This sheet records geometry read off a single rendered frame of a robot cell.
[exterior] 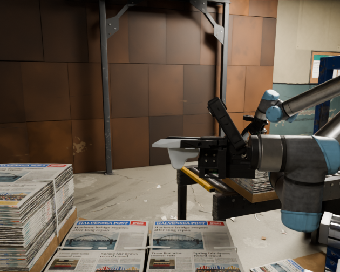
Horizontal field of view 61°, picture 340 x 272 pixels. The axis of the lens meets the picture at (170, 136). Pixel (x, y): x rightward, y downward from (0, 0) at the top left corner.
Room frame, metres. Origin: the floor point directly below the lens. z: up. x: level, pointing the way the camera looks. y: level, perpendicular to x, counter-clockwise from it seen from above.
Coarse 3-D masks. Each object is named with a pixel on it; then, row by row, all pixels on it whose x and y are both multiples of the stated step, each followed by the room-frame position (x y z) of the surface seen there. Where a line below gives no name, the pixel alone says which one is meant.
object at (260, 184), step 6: (246, 144) 1.47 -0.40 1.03; (258, 174) 1.26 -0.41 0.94; (264, 174) 1.28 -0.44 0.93; (234, 180) 1.41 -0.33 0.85; (240, 180) 1.35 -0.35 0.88; (246, 180) 1.31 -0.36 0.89; (252, 180) 1.26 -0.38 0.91; (258, 180) 1.26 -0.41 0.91; (264, 180) 1.27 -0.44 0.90; (246, 186) 1.30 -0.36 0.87; (252, 186) 1.26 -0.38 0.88; (258, 186) 1.26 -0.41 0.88; (264, 186) 1.27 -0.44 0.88; (270, 186) 1.29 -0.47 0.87; (252, 192) 1.26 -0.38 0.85; (258, 192) 1.27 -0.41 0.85; (264, 192) 1.28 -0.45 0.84
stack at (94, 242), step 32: (96, 224) 1.00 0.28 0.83; (128, 224) 1.00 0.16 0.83; (160, 224) 1.00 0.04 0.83; (192, 224) 1.00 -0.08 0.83; (224, 224) 1.01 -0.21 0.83; (64, 256) 0.80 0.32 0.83; (96, 256) 0.80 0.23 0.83; (128, 256) 0.80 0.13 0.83; (160, 256) 0.80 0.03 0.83; (192, 256) 0.80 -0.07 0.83; (224, 256) 0.80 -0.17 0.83
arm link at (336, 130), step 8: (336, 120) 0.66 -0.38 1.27; (320, 128) 0.69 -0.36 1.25; (328, 128) 0.66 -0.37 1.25; (336, 128) 0.64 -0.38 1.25; (320, 136) 0.66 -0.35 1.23; (328, 136) 0.65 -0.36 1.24; (336, 136) 0.64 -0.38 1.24; (272, 176) 0.68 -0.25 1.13; (280, 176) 0.64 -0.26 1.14; (272, 184) 0.68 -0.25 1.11
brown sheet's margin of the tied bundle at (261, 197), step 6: (222, 180) 1.52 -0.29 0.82; (228, 180) 1.46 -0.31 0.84; (234, 186) 1.40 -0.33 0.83; (240, 186) 1.35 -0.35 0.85; (240, 192) 1.35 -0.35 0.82; (246, 192) 1.30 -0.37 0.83; (270, 192) 1.29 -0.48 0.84; (246, 198) 1.30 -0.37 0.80; (252, 198) 1.26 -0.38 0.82; (258, 198) 1.27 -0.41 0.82; (264, 198) 1.28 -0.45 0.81; (270, 198) 1.29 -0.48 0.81; (276, 198) 1.31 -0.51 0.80
